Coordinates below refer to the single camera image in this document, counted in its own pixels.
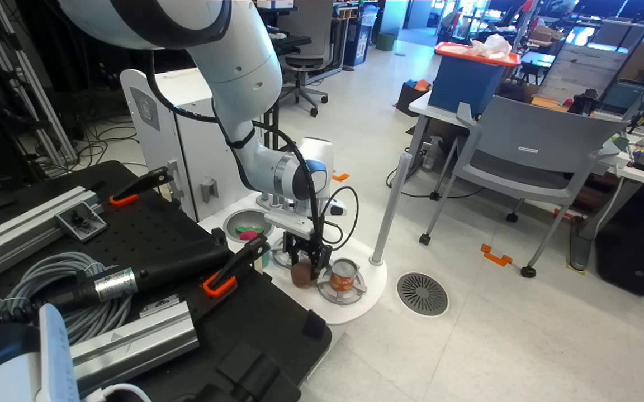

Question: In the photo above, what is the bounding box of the black office chair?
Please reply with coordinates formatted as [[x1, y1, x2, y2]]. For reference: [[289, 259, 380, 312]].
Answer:
[[275, 0, 340, 120]]

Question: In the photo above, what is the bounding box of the clear plastic bag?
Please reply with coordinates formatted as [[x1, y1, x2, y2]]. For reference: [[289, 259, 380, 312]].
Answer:
[[477, 30, 514, 57]]

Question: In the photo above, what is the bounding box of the grey pole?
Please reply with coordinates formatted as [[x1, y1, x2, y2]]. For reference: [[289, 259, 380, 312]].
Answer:
[[369, 146, 418, 267]]

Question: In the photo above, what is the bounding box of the blue and white device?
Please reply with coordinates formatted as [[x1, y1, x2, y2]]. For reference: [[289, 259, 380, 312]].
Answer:
[[0, 301, 83, 402]]

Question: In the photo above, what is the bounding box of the black backpack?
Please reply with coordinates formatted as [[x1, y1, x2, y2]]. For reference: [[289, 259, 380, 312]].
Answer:
[[596, 184, 644, 299]]

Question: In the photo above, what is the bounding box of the green bin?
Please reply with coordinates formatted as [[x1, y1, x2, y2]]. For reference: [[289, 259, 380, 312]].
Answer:
[[373, 29, 401, 53]]

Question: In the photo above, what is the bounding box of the grey chair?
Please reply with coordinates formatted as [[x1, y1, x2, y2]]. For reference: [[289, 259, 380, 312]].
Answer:
[[418, 94, 630, 280]]

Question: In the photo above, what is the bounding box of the aluminium frame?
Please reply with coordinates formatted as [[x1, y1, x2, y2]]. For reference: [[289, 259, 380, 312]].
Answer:
[[0, 0, 81, 174]]

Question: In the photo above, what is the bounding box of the black box with orange item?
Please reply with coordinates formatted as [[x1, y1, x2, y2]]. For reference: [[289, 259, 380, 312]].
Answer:
[[393, 75, 435, 115]]

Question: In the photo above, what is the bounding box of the black clamp with orange handle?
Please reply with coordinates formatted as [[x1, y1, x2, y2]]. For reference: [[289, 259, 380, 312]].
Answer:
[[199, 231, 273, 301], [106, 164, 178, 212]]

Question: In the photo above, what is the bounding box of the metal toy sink basin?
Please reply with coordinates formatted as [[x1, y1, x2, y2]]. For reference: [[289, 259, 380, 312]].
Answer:
[[223, 208, 273, 246]]

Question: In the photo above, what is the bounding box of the blue storage bin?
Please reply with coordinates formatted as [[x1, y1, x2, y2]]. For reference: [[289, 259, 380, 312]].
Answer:
[[427, 53, 517, 120]]

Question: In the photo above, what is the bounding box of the black tool with silver collar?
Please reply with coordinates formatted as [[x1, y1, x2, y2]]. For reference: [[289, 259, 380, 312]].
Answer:
[[0, 248, 232, 317]]

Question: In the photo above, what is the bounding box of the orange bin lid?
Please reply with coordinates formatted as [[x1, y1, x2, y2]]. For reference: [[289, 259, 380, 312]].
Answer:
[[433, 39, 524, 71]]

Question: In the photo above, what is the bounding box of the round floor drain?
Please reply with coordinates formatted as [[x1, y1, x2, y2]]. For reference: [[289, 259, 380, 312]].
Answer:
[[396, 269, 453, 318]]

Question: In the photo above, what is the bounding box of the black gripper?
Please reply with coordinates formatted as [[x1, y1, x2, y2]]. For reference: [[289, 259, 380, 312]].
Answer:
[[282, 228, 335, 283]]

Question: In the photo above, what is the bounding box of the metal can with orange label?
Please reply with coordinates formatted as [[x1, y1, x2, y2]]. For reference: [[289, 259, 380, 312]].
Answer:
[[330, 256, 360, 295]]

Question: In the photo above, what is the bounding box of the aluminium extrusion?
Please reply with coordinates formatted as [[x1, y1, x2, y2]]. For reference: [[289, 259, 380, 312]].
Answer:
[[67, 296, 201, 390], [0, 184, 100, 295]]

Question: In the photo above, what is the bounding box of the metal bracket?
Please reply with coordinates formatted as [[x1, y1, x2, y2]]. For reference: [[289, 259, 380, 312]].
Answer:
[[56, 201, 111, 242]]

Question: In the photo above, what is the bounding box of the brown plush toy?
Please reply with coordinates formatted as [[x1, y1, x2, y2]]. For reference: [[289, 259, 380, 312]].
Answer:
[[289, 256, 318, 289]]

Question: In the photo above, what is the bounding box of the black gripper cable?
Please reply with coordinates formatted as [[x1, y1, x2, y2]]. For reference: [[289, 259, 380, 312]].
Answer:
[[149, 48, 362, 255]]

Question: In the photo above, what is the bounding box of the grey cable bundle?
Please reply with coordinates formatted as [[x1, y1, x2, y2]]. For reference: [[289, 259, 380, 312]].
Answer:
[[0, 250, 134, 346]]

